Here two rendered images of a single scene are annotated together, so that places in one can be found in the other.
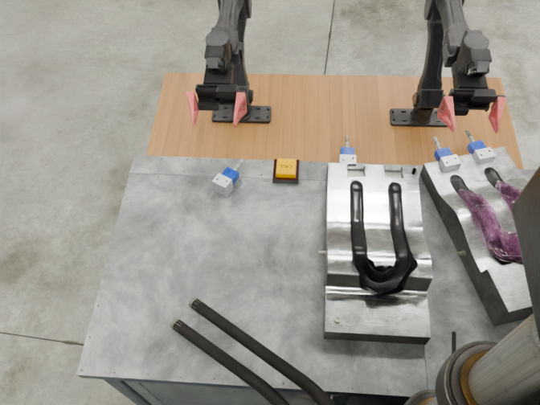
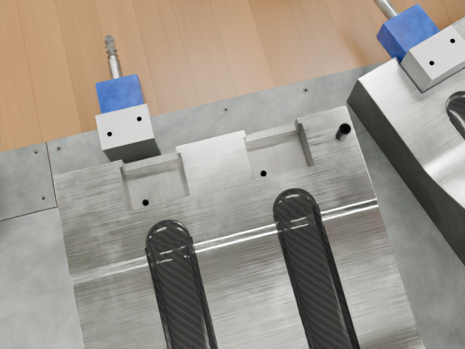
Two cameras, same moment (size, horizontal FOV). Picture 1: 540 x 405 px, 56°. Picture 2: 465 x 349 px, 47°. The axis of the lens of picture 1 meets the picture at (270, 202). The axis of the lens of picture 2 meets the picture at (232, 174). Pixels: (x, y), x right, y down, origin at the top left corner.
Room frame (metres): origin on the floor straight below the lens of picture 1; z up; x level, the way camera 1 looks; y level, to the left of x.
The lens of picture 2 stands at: (0.73, -0.28, 1.32)
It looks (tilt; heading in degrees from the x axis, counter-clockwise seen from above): 75 degrees down; 339
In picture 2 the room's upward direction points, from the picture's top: straight up
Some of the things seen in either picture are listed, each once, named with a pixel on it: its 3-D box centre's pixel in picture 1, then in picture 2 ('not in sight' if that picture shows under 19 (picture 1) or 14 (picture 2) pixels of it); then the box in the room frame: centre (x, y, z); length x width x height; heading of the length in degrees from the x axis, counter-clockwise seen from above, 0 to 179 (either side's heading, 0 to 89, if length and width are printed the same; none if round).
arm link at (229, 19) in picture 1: (230, 26); not in sight; (1.17, 0.08, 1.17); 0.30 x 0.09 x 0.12; 173
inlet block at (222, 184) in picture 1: (231, 173); not in sight; (0.92, 0.11, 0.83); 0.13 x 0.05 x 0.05; 146
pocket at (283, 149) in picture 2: (392, 174); (275, 154); (0.84, -0.37, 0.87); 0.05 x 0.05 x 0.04; 83
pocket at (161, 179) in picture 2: (355, 173); (157, 183); (0.86, -0.26, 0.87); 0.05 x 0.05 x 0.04; 83
